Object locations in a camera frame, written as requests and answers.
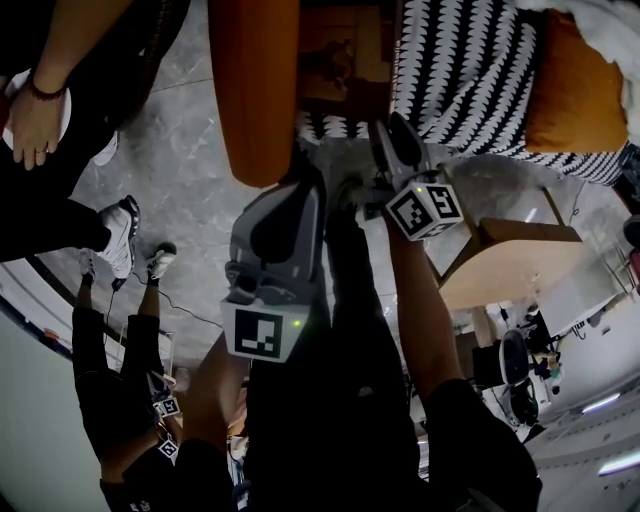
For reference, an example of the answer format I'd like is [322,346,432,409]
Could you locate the person's right forearm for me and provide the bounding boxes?
[387,219,474,396]

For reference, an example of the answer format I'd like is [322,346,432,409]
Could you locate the black floor cable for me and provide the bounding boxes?
[102,277,224,331]

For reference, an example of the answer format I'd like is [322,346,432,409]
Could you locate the person's black trousers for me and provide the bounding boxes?
[319,174,416,401]

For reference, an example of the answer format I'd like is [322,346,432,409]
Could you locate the orange cushion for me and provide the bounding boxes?
[524,9,630,155]

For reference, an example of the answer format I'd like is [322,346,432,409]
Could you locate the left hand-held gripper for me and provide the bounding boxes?
[220,180,322,362]

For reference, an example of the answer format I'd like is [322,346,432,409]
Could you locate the person's black shirt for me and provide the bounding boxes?
[172,349,544,512]

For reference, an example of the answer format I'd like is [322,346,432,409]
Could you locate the white round disc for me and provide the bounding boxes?
[0,69,74,151]

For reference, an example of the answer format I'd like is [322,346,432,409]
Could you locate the white cabinet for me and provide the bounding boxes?
[542,272,626,341]

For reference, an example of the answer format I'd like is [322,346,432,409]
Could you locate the dark red bracelet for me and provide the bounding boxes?
[25,69,69,102]

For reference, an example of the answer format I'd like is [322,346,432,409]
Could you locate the white cloth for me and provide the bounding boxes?
[514,0,640,114]

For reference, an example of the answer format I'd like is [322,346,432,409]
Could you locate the brown magazine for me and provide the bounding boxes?
[297,0,396,117]

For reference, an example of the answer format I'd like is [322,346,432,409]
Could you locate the person's left forearm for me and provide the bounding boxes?
[182,332,251,446]

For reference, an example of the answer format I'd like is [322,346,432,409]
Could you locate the orange sofa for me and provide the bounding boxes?
[207,0,640,189]

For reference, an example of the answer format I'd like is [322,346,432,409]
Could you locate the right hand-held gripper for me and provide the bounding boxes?
[364,112,462,242]

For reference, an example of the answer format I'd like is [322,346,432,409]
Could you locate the black chair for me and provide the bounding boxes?
[107,0,194,131]

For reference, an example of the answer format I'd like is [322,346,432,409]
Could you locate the wooden coffee table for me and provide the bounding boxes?
[437,169,586,351]

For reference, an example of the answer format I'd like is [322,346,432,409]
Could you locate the black white striped sofa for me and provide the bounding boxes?
[294,0,640,187]

